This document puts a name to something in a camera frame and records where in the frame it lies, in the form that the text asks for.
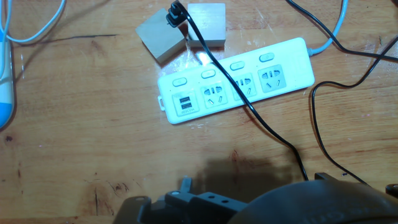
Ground wooden cube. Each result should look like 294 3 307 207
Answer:
187 2 227 48
135 8 188 64

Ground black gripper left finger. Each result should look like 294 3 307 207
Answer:
113 176 249 224

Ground black lamp power cord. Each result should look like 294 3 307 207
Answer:
172 1 398 187

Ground blue white desk lamp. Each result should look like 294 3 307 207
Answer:
0 29 16 131

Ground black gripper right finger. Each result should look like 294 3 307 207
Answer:
314 172 340 182

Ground thin black cord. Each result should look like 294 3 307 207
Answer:
284 0 398 62

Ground white power strip cable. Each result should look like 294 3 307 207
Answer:
307 0 349 57

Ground white power strip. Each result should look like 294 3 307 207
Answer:
157 37 316 125

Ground white lamp cord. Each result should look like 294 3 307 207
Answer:
0 0 68 80

